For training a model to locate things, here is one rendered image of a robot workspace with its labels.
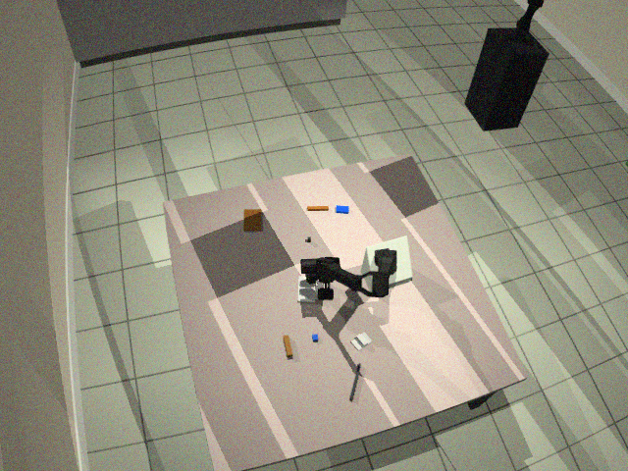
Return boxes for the orange rectangular bar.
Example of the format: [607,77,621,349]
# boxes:
[284,335,292,357]

